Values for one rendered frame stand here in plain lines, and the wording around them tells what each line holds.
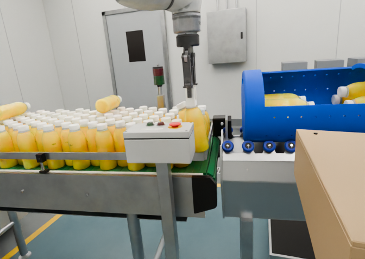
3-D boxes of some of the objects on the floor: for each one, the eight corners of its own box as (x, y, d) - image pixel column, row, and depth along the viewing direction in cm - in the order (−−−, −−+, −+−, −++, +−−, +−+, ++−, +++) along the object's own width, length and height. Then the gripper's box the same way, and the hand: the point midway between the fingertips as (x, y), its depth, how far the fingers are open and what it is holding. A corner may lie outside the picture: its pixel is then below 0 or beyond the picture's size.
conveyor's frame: (224, 365, 105) (215, 178, 81) (-70, 315, 137) (-137, 170, 113) (225, 271, 150) (220, 133, 127) (4, 250, 182) (-32, 137, 159)
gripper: (195, 30, 69) (199, 111, 75) (201, 34, 85) (205, 101, 91) (169, 33, 70) (176, 112, 77) (181, 36, 86) (185, 101, 92)
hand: (191, 96), depth 83 cm, fingers closed on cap, 4 cm apart
